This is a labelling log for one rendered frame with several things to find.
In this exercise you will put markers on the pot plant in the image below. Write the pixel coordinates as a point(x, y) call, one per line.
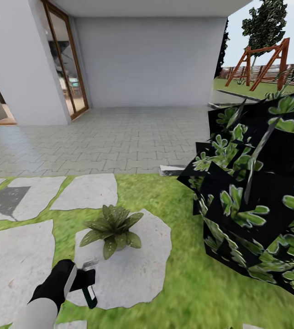
point(113, 227)

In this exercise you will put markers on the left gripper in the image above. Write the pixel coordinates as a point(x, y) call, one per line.
point(87, 279)

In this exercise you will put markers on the door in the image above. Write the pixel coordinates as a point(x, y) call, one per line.
point(56, 26)

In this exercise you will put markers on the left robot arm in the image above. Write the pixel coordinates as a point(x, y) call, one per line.
point(43, 308)

